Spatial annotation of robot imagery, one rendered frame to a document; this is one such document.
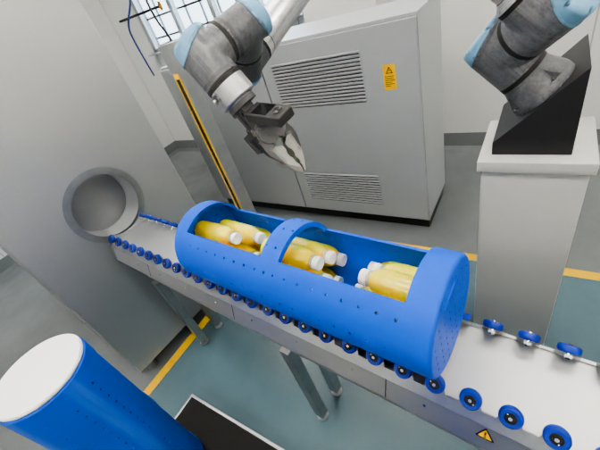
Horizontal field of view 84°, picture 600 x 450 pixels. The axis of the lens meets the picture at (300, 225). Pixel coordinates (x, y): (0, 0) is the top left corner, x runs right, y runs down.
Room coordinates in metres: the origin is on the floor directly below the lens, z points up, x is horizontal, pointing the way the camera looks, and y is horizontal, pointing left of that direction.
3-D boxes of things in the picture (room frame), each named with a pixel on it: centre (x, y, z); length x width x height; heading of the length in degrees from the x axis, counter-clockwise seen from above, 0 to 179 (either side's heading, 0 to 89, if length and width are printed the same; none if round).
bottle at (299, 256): (0.74, 0.06, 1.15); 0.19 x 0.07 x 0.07; 43
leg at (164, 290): (1.55, 0.88, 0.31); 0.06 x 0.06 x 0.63; 43
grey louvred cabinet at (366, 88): (2.73, -0.28, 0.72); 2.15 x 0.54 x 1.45; 48
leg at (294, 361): (0.82, 0.22, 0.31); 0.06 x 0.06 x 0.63; 43
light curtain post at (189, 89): (1.42, 0.22, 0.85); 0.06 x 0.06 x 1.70; 43
